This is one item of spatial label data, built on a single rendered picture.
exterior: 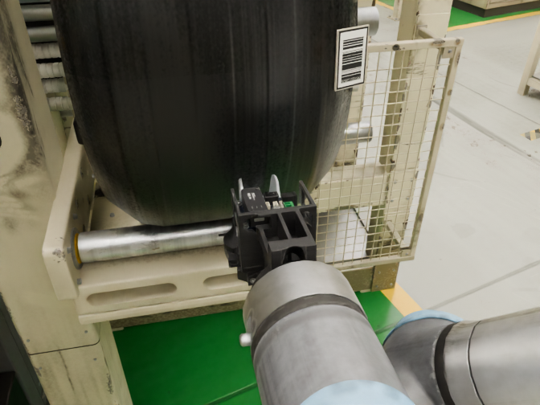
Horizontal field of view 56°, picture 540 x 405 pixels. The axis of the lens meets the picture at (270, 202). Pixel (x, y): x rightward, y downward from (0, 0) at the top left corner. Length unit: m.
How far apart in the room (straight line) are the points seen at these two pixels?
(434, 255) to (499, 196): 0.58
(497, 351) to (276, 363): 0.17
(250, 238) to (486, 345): 0.21
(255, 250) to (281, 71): 0.17
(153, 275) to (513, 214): 1.99
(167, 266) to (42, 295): 0.25
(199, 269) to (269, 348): 0.43
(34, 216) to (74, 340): 0.28
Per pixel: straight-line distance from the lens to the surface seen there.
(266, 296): 0.37
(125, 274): 0.78
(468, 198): 2.55
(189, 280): 0.78
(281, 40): 0.49
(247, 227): 0.45
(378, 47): 1.22
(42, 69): 1.15
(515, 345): 0.41
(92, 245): 0.76
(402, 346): 0.48
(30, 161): 0.78
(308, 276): 0.37
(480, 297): 2.05
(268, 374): 0.34
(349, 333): 0.34
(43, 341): 1.03
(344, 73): 0.53
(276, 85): 0.50
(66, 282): 0.76
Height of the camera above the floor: 1.39
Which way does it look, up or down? 36 degrees down
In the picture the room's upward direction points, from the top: straight up
